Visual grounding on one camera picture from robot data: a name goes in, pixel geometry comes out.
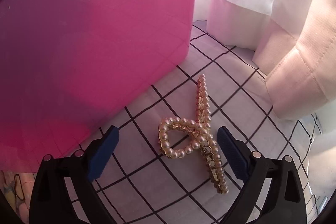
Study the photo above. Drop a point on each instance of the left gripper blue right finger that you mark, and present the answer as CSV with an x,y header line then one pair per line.
x,y
252,170

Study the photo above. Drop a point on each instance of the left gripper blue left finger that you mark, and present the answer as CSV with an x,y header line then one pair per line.
x,y
90,165

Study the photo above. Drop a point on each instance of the gold pearl hair claw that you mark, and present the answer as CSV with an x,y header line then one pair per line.
x,y
201,138

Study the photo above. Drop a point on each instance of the cream thick curtain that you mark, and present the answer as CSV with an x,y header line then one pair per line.
x,y
297,54

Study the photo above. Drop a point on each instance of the pink storage box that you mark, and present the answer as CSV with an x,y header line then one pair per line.
x,y
68,65

